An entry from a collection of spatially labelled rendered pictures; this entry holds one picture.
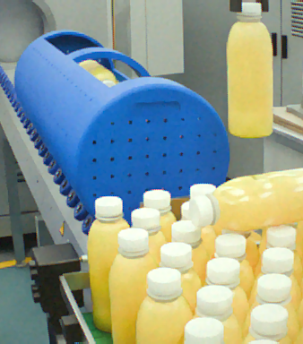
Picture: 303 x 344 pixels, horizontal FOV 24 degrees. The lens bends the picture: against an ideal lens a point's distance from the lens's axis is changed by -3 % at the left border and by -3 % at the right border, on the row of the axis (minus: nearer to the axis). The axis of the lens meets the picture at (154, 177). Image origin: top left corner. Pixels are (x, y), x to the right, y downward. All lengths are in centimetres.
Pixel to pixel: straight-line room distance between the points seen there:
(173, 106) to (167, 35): 575
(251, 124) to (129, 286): 33
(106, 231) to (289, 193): 28
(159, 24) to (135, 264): 606
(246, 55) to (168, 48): 594
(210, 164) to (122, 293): 42
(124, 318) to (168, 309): 15
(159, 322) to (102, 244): 25
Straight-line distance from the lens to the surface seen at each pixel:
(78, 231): 142
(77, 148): 122
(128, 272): 93
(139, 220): 99
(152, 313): 83
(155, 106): 123
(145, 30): 688
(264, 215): 92
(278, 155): 189
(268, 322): 73
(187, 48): 448
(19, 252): 340
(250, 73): 109
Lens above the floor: 148
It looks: 19 degrees down
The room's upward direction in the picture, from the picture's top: 2 degrees counter-clockwise
